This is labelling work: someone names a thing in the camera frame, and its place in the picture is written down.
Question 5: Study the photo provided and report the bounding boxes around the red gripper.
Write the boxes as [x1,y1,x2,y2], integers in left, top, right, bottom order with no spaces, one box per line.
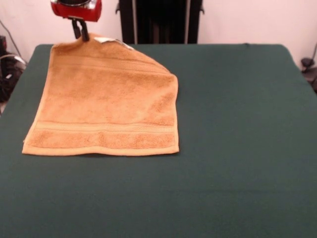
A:
[51,0,103,42]

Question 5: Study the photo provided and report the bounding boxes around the orange terry towel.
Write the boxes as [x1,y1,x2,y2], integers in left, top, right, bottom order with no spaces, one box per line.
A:
[22,32,180,157]

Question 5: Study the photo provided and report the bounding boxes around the black stand base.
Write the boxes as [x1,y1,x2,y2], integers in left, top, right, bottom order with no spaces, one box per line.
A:
[300,57,317,95]
[0,52,27,104]

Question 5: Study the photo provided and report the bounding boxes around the dark green table cloth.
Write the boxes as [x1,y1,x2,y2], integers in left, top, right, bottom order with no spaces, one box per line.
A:
[0,43,317,238]

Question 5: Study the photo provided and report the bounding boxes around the grey cable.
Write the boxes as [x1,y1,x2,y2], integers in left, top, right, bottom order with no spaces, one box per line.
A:
[0,19,28,66]

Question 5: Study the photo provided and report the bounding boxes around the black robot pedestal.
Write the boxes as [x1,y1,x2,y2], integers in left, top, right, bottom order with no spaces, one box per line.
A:
[114,0,205,45]

